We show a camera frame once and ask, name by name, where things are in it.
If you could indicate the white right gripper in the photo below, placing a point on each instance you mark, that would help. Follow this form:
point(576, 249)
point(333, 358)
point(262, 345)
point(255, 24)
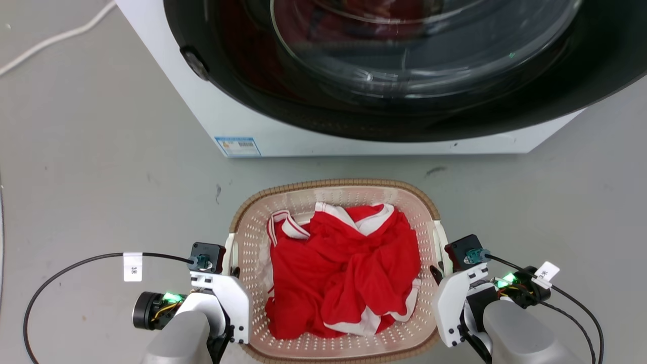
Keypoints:
point(449, 303)

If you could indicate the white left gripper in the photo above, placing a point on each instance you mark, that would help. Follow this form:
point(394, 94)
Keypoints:
point(233, 301)

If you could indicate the beige perforated laundry basket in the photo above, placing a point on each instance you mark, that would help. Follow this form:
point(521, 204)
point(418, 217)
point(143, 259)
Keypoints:
point(333, 194)

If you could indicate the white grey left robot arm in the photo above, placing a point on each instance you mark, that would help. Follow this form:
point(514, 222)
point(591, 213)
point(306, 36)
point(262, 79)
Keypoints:
point(177, 336)

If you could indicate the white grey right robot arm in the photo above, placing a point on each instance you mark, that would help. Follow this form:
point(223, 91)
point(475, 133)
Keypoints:
point(520, 333)

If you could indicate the red garment with white trim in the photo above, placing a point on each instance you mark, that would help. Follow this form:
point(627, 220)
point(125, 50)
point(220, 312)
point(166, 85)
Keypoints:
point(343, 273)

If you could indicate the blue white energy label sticker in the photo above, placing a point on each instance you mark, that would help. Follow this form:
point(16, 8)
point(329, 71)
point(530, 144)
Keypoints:
point(237, 146)

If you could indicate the white washing machine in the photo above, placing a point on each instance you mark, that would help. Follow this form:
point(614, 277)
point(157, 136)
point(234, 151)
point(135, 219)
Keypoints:
point(242, 121)

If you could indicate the black round glass washer door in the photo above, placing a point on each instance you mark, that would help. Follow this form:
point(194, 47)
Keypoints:
point(227, 45)

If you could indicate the red clothing inside washer drum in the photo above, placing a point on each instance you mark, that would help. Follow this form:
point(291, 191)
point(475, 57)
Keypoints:
point(374, 10)

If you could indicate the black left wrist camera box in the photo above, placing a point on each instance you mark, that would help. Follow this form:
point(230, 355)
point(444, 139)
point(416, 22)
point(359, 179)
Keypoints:
point(208, 255)

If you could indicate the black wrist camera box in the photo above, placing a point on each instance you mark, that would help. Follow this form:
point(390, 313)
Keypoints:
point(208, 255)
point(462, 250)

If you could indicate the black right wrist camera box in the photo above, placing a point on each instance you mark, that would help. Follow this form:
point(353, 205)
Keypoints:
point(462, 250)

